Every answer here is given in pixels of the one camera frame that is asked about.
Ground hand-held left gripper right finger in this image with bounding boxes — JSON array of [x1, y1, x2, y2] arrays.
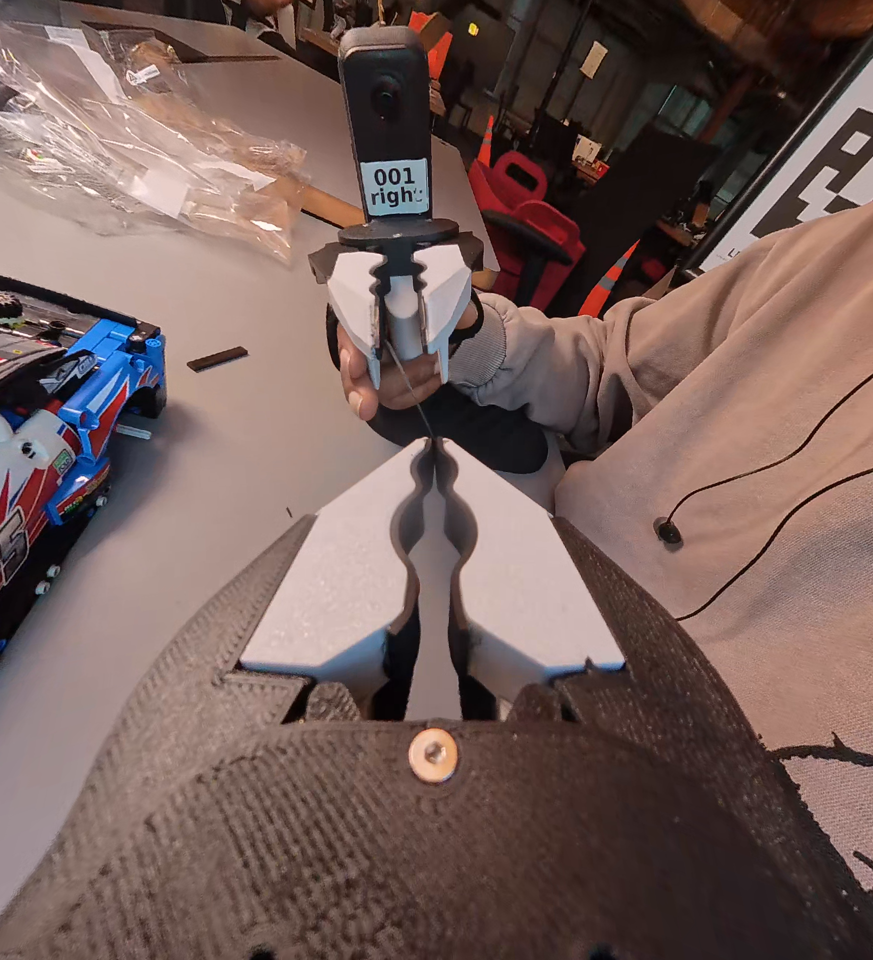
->
[[436, 438, 627, 680]]

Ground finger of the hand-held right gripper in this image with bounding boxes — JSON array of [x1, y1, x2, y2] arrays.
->
[[414, 243, 475, 384], [327, 251, 396, 391]]

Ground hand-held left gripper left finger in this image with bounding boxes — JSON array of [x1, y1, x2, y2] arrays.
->
[[240, 438, 435, 678]]

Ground lego race car model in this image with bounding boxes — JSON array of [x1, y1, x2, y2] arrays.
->
[[0, 262, 169, 680]]

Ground person's right forearm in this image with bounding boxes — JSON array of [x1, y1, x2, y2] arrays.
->
[[447, 270, 700, 460]]

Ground black lego strip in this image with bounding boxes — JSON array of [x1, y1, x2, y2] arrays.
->
[[186, 345, 249, 374]]

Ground person's right hand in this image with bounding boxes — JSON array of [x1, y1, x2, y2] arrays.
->
[[335, 300, 483, 421]]

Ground red chair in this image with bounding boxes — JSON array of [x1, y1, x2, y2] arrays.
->
[[481, 198, 588, 310], [468, 150, 550, 215]]

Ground grey table with wooden edge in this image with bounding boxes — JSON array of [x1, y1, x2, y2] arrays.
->
[[61, 0, 501, 273]]

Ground black wrist rest pad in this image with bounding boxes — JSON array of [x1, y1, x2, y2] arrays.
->
[[365, 381, 552, 475]]

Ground person's beige sweatshirt torso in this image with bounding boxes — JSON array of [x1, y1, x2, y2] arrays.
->
[[552, 187, 873, 960]]

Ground clear plastic bags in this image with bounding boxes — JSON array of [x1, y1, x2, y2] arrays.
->
[[0, 11, 312, 265]]

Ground large framed marker sign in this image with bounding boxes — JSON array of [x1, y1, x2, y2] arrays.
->
[[685, 30, 873, 273]]

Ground black clip microphone cable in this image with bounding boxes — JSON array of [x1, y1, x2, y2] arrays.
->
[[652, 341, 873, 546]]

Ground thin black cable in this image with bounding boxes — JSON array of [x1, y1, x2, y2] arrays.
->
[[675, 453, 873, 622]]

